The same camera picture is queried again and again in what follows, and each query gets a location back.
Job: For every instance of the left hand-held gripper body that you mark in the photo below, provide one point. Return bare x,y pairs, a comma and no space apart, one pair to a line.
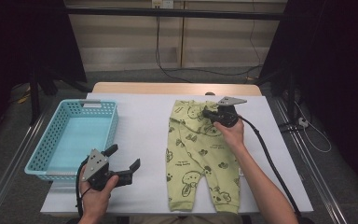
98,171

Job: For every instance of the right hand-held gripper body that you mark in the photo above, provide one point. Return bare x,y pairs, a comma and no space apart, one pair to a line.
227,115

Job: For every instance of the blue perforated plastic basket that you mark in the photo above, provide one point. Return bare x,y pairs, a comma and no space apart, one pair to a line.
74,143

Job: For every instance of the green printed baby pants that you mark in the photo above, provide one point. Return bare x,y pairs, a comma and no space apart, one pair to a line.
199,161

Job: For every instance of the person's right hand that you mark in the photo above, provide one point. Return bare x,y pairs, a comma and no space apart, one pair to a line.
234,135

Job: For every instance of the person's left hand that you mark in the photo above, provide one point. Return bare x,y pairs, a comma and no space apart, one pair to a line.
94,202

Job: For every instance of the black metal stand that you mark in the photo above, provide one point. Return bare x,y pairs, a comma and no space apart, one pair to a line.
34,99
290,93

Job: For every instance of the white power plug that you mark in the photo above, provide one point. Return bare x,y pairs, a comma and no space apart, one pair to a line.
303,122

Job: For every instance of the black curtain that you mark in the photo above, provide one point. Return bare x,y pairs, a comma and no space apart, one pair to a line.
332,62
18,37

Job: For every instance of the metal floor rail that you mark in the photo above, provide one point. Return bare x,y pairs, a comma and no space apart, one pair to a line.
9,174
317,174

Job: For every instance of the white wall socket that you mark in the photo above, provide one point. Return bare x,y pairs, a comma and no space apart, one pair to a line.
162,3

